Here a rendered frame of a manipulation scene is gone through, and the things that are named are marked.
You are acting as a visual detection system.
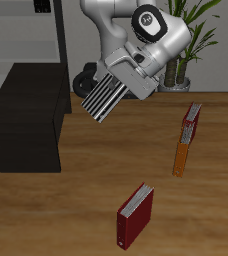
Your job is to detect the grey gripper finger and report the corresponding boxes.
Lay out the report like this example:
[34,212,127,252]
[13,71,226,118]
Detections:
[107,78,119,91]

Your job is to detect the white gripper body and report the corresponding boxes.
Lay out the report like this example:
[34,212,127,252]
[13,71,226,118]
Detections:
[104,47,161,101]

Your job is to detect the black and white striped book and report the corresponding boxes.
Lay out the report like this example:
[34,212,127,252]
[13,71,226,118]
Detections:
[80,73,130,124]

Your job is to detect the dark red book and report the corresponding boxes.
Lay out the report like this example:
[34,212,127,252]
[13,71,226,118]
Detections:
[182,101,203,145]

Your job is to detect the orange book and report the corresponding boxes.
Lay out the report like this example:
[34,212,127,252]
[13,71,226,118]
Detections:
[172,124,194,179]

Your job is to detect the black books on shelf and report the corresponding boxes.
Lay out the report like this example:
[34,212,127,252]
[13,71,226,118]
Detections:
[33,0,52,14]

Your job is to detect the large red book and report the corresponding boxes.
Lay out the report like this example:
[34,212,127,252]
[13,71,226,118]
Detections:
[116,181,155,251]

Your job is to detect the green pot plant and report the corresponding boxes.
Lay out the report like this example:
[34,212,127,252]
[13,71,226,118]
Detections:
[157,0,222,93]

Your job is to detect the dark brown desk caddy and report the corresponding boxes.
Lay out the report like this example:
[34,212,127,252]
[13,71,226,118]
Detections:
[0,62,69,174]

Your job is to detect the white bookshelf with dark frame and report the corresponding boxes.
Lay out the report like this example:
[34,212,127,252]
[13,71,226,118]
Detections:
[0,0,73,115]

